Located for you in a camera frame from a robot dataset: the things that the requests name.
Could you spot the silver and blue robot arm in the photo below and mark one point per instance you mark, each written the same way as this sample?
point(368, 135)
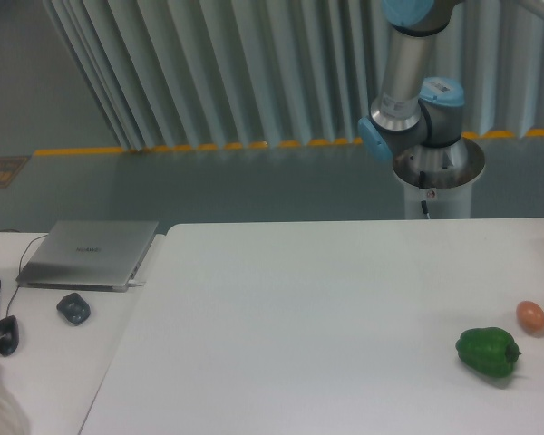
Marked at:
point(400, 117)

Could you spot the green bell pepper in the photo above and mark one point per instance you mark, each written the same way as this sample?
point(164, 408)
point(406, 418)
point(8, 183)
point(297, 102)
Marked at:
point(490, 351)

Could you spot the white folding partition screen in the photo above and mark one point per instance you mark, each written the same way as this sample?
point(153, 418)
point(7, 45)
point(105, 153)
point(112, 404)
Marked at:
point(198, 74)

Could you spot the silver closed laptop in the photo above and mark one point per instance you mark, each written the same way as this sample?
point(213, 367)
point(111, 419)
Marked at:
point(101, 255)

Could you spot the small black plastic holder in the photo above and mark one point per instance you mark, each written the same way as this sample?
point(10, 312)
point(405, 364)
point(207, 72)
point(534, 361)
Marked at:
point(74, 309)

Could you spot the brown egg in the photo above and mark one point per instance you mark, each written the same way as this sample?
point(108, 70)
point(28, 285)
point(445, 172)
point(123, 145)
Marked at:
point(530, 316)

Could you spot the black computer mouse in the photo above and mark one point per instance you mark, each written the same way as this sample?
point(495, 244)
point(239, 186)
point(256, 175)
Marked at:
point(9, 335)

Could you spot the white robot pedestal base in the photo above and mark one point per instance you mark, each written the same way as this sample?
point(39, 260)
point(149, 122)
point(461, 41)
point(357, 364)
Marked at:
point(438, 182)

